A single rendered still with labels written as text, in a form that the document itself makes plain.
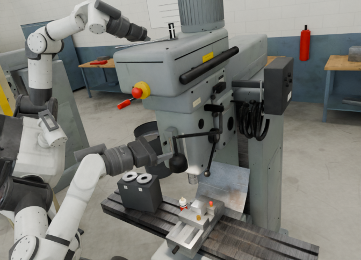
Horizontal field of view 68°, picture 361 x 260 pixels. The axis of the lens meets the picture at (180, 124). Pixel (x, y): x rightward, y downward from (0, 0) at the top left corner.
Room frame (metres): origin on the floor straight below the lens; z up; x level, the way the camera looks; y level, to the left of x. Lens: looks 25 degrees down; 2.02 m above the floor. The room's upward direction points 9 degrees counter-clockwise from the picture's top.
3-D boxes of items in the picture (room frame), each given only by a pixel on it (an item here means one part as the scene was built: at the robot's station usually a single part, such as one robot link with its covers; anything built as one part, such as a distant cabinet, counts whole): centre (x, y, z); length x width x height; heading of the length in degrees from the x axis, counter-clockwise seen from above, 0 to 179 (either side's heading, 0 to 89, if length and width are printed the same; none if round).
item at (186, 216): (1.04, 0.01, 1.01); 0.15 x 0.06 x 0.04; 52
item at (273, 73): (1.14, -0.47, 1.62); 0.20 x 0.09 x 0.21; 144
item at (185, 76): (1.03, -0.16, 1.79); 0.45 x 0.04 x 0.04; 144
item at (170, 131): (1.00, 0.04, 1.44); 0.04 x 0.04 x 0.21; 54
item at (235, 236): (1.12, 0.02, 0.88); 1.24 x 0.23 x 0.08; 54
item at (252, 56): (1.50, -0.32, 1.66); 0.80 x 0.23 x 0.20; 144
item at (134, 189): (1.33, 0.30, 1.02); 0.22 x 0.12 x 0.20; 65
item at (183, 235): (1.06, -0.01, 0.97); 0.35 x 0.15 x 0.11; 142
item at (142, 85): (0.91, 0.11, 1.76); 0.06 x 0.02 x 0.06; 54
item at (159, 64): (1.10, -0.03, 1.81); 0.47 x 0.26 x 0.16; 144
